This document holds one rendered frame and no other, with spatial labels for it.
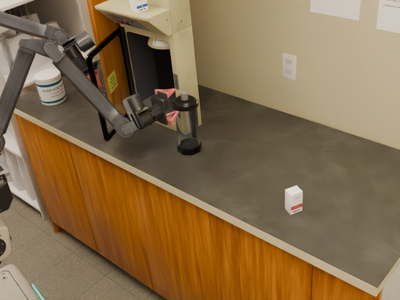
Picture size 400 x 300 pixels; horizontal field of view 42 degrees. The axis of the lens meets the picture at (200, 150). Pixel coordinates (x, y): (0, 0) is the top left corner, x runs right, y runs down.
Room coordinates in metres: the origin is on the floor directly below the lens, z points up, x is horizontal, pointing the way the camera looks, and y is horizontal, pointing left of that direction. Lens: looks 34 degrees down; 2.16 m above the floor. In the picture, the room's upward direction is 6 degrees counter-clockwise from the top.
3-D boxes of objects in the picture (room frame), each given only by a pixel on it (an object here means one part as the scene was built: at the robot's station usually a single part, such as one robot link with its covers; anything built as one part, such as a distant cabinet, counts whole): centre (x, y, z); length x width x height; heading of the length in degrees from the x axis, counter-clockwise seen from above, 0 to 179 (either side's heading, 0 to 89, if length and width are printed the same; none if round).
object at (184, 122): (1.82, 0.04, 1.06); 0.11 x 0.11 x 0.21
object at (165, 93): (1.76, 0.11, 1.23); 0.09 x 0.07 x 0.07; 135
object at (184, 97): (1.83, 0.04, 1.18); 0.09 x 0.09 x 0.07
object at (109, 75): (2.00, 0.34, 1.19); 0.30 x 0.01 x 0.40; 159
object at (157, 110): (1.71, 0.15, 1.20); 0.07 x 0.07 x 0.10; 45
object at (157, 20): (2.01, 0.21, 1.46); 0.32 x 0.12 x 0.10; 45
